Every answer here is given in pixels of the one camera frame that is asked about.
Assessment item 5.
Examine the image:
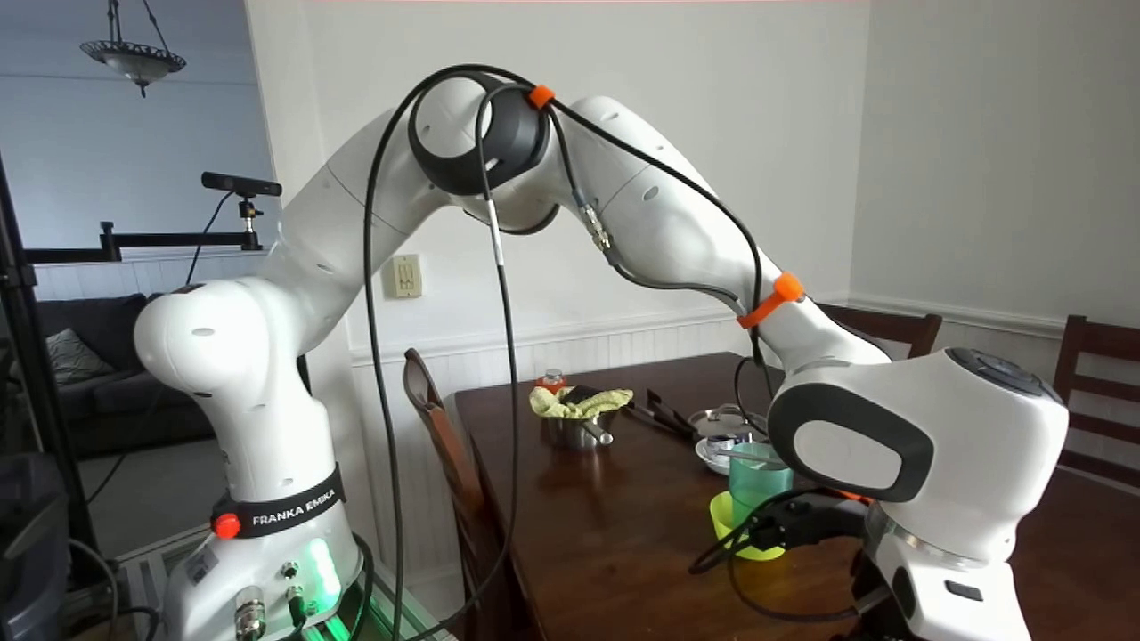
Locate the black tripod stand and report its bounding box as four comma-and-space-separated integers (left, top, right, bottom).
0, 163, 99, 586

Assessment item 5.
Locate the robot mounting stand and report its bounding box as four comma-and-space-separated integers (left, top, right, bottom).
340, 565, 460, 641

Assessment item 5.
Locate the black spatula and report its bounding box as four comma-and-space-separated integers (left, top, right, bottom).
623, 389, 705, 454

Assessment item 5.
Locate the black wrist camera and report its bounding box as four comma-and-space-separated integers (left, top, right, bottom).
743, 487, 888, 556

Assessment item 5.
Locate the grey sofa pillow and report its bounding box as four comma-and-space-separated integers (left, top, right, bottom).
41, 323, 118, 389

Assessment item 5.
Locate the white light switch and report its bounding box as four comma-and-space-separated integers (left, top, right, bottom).
382, 250, 427, 302

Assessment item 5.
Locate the white bowl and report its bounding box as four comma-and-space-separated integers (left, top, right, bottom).
691, 429, 762, 480

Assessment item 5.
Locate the metal pot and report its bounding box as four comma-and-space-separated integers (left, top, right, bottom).
536, 405, 621, 456

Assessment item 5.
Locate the dark wooden chair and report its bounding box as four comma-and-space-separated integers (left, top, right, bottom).
400, 346, 526, 641
1046, 314, 1140, 493
814, 298, 944, 363

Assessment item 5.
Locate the yellow-green cloth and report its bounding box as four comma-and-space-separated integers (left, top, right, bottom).
526, 383, 638, 423

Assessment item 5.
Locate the metal pot lid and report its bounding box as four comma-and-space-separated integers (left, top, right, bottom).
691, 404, 762, 443

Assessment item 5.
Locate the green plastic cup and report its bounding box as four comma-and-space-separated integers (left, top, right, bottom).
705, 487, 789, 565

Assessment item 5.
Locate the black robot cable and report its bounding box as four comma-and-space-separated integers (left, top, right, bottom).
355, 65, 794, 641

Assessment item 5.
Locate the dark grey sofa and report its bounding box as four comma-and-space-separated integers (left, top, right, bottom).
30, 289, 223, 459

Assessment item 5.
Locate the hanging chandelier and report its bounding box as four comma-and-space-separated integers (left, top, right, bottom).
78, 0, 190, 100

